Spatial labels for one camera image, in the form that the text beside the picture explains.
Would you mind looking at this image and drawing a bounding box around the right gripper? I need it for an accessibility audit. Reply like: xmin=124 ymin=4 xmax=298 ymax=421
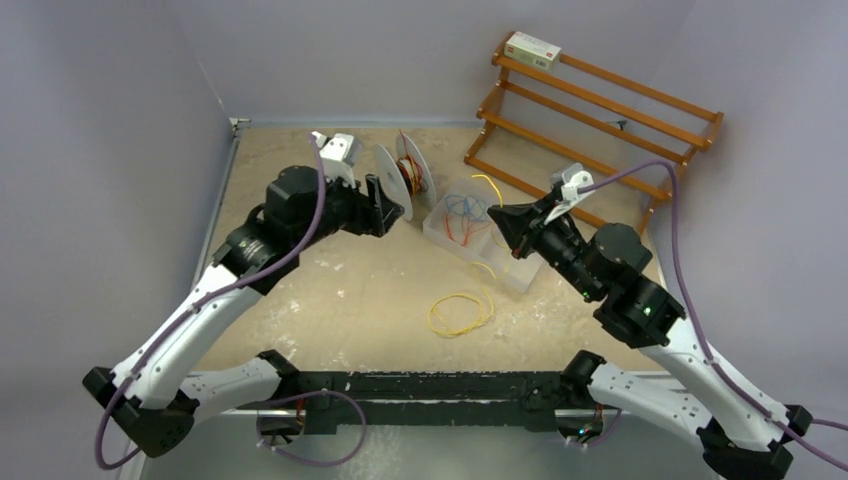
xmin=488 ymin=192 xmax=603 ymax=300

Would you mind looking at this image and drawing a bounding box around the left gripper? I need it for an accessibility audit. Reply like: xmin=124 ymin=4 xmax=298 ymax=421
xmin=294 ymin=166 xmax=402 ymax=251

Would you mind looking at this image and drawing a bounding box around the white perforated cable spool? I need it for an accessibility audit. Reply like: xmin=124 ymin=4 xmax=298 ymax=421
xmin=372 ymin=130 xmax=437 ymax=222

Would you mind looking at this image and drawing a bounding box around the clear plastic divided tray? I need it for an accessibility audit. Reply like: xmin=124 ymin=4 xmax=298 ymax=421
xmin=423 ymin=175 xmax=542 ymax=293

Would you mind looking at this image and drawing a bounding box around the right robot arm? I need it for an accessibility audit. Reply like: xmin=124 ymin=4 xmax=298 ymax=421
xmin=488 ymin=198 xmax=812 ymax=479

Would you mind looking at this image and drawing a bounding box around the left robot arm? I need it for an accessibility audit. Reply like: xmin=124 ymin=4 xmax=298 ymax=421
xmin=83 ymin=165 xmax=405 ymax=469

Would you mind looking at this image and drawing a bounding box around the wooden shelf rack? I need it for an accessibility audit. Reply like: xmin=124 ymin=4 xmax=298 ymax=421
xmin=464 ymin=31 xmax=724 ymax=197

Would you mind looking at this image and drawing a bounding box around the white green box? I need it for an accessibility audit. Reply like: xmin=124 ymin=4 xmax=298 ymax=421
xmin=504 ymin=31 xmax=561 ymax=73

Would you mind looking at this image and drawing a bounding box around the black cable on spool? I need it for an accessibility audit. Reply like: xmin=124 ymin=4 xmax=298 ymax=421
xmin=396 ymin=156 xmax=419 ymax=195

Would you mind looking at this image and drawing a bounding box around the blue cable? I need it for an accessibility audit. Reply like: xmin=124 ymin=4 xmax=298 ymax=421
xmin=443 ymin=193 xmax=495 ymax=223

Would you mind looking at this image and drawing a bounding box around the orange cable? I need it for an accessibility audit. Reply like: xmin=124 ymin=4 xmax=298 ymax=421
xmin=442 ymin=210 xmax=495 ymax=250

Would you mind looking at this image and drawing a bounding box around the red cable on spool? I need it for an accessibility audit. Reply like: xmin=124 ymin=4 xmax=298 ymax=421
xmin=396 ymin=132 xmax=420 ymax=195

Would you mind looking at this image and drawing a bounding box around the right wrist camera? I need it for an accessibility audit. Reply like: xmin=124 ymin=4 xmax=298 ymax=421
xmin=545 ymin=163 xmax=594 ymax=224

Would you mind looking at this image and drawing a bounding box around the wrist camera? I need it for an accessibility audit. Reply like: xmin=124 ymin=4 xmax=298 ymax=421
xmin=545 ymin=163 xmax=594 ymax=224
xmin=310 ymin=131 xmax=362 ymax=187

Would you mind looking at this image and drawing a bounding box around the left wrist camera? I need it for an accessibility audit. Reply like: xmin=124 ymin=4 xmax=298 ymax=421
xmin=310 ymin=131 xmax=362 ymax=187

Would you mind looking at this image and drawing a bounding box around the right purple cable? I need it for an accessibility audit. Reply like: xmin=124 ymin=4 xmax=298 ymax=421
xmin=576 ymin=159 xmax=848 ymax=473

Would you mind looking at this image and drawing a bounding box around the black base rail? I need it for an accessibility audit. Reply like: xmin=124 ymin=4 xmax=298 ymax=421
xmin=259 ymin=371 xmax=615 ymax=437

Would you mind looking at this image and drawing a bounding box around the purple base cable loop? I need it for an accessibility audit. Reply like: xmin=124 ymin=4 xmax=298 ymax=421
xmin=254 ymin=388 xmax=370 ymax=469

